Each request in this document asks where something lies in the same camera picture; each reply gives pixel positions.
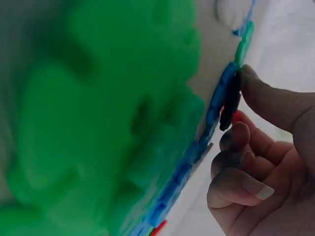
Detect teal plastic link piece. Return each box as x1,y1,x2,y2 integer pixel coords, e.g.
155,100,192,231
235,21,255,68

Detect black plastic link piece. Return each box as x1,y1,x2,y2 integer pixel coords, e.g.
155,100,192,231
219,70,245,131

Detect grey textured mat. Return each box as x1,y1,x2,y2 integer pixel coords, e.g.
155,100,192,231
183,0,243,158

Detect red plastic link piece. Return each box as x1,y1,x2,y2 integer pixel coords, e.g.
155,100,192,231
149,219,168,236

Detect row of blue links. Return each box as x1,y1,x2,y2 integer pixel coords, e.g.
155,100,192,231
132,61,238,236

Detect white plastic piece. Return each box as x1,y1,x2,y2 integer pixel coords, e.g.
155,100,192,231
215,0,252,30

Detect large green plastic shape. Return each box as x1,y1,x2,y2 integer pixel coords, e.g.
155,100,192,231
0,0,205,236

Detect person's right hand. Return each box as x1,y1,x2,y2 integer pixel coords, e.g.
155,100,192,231
206,64,315,236

